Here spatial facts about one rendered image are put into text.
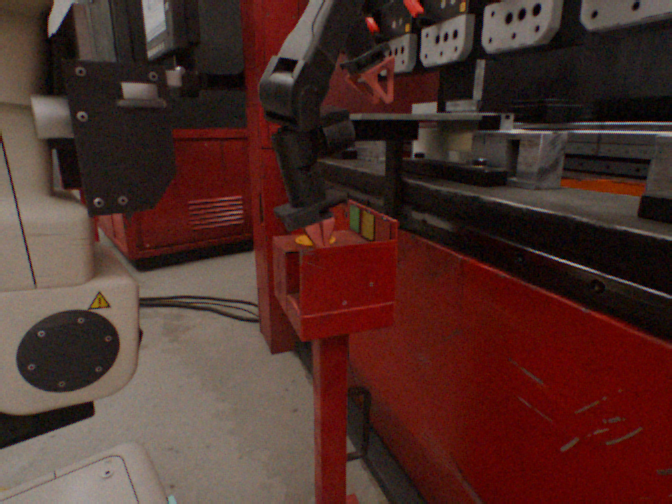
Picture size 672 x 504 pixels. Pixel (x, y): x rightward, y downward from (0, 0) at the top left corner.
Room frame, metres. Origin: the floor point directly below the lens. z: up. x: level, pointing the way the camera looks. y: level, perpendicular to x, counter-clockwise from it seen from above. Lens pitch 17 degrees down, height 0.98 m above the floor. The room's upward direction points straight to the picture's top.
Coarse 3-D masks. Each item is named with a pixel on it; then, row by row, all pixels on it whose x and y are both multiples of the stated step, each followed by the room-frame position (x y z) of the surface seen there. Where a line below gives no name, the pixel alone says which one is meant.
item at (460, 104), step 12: (480, 60) 0.91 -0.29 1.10; (456, 72) 0.96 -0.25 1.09; (468, 72) 0.92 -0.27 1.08; (480, 72) 0.91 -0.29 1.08; (456, 84) 0.96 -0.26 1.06; (468, 84) 0.92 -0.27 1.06; (480, 84) 0.91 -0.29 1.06; (444, 96) 0.99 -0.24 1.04; (456, 96) 0.95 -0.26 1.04; (468, 96) 0.92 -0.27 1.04; (480, 96) 0.91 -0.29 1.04; (456, 108) 0.96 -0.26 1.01; (468, 108) 0.93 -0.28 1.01
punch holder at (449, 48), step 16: (432, 0) 1.00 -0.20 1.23; (448, 0) 0.95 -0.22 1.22; (464, 0) 0.90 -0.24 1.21; (480, 0) 0.90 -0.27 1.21; (432, 16) 1.00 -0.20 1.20; (448, 16) 0.94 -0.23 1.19; (464, 16) 0.89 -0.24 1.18; (480, 16) 0.91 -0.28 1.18; (432, 32) 0.99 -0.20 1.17; (448, 32) 0.94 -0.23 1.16; (464, 32) 0.89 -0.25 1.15; (480, 32) 0.91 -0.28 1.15; (432, 48) 0.98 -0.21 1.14; (448, 48) 0.93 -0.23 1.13; (464, 48) 0.89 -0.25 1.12; (480, 48) 0.91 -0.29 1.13; (432, 64) 0.98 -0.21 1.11; (448, 64) 0.98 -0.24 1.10
